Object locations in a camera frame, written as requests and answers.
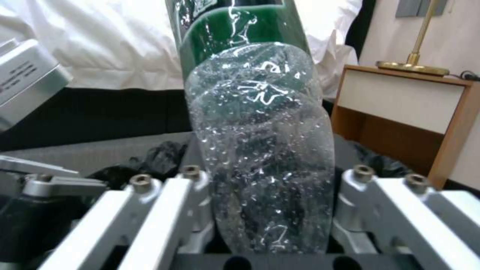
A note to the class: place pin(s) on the black trash bin bag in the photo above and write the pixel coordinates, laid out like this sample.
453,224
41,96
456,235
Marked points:
161,160

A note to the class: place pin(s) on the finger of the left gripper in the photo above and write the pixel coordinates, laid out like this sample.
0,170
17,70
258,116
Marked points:
63,184

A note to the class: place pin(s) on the grey wall picture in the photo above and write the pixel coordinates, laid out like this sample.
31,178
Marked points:
416,7

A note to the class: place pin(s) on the dark headboard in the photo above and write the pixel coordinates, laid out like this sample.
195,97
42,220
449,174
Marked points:
358,25

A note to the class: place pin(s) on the clear plastic bottle green label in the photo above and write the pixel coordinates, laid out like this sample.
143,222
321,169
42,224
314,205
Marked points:
258,146

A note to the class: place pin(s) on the wooden nightstand white drawer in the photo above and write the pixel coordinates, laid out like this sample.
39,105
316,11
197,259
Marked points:
401,112

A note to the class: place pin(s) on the white duvet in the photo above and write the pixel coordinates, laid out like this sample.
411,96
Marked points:
97,36

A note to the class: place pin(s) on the brass table lamp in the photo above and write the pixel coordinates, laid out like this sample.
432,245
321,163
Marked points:
410,63

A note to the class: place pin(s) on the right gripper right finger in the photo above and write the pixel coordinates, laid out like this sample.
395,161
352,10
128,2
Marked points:
405,213

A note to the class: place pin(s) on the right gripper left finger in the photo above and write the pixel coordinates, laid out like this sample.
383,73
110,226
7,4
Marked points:
157,213

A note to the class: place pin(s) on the black bed base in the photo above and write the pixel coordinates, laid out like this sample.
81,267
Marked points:
123,112

